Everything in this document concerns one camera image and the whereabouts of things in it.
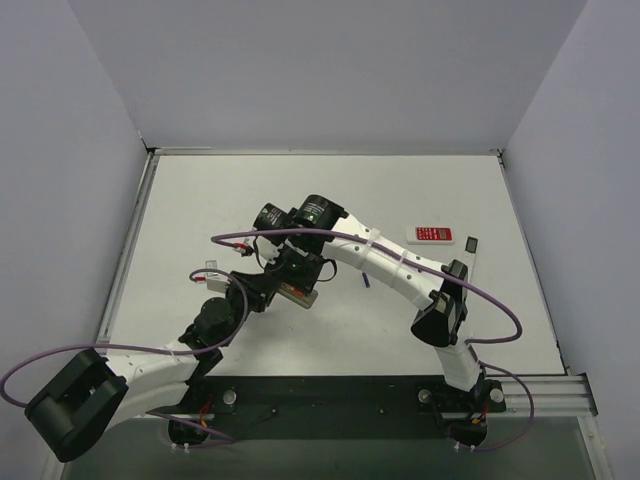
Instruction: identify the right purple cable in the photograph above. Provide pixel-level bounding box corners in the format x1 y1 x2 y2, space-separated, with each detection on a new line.
212 229 524 346

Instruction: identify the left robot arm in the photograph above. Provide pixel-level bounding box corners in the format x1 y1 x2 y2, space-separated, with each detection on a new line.
25 272 280 463

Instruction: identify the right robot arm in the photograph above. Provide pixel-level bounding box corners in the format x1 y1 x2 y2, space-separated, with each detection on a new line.
253 195 482 392

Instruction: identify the beige remote control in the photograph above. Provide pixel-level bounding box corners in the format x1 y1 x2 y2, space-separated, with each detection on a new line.
278 284 318 309

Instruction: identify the aluminium frame rail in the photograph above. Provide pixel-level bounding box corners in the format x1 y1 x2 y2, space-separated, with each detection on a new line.
494 374 599 418

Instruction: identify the red white remote control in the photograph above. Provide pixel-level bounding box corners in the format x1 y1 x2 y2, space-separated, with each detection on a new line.
406 226 454 245

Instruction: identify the slim white remote control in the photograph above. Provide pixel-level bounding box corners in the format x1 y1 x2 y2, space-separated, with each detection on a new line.
461 236 479 277

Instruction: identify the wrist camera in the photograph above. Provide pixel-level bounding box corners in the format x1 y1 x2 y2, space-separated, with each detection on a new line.
256 236 283 264
204 260 228 294

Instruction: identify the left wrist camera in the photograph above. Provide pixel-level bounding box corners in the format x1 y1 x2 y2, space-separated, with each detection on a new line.
204 260 228 294

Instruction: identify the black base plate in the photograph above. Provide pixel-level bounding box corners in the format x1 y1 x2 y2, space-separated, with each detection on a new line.
161 375 506 440

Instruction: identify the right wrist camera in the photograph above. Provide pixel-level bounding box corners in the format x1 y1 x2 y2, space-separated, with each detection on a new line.
256 236 283 264

